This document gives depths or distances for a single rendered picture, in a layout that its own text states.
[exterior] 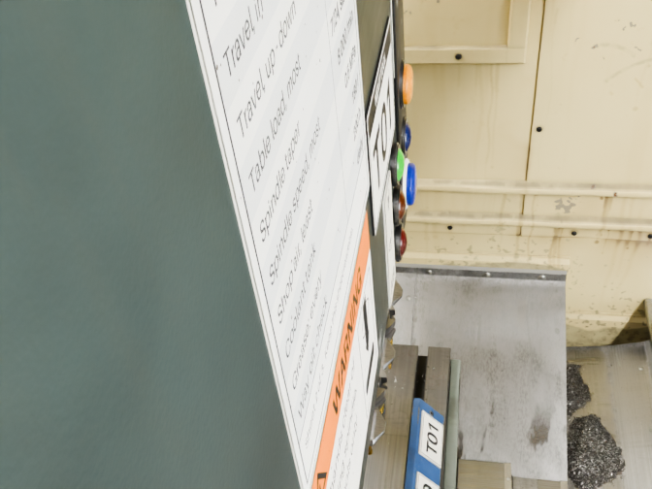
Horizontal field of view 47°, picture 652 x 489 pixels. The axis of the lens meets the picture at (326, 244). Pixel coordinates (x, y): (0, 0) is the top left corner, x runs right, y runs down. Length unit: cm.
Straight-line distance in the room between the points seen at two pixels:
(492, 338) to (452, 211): 27
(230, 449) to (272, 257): 5
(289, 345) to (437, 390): 114
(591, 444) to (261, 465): 142
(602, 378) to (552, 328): 20
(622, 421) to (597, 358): 16
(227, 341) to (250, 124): 5
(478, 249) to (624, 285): 30
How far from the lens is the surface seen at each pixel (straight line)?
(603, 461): 158
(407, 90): 47
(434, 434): 125
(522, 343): 155
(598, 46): 129
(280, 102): 19
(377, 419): 92
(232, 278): 16
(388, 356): 98
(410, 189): 51
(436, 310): 156
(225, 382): 16
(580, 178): 143
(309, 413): 24
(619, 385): 169
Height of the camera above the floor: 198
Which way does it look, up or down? 42 degrees down
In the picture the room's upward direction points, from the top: 8 degrees counter-clockwise
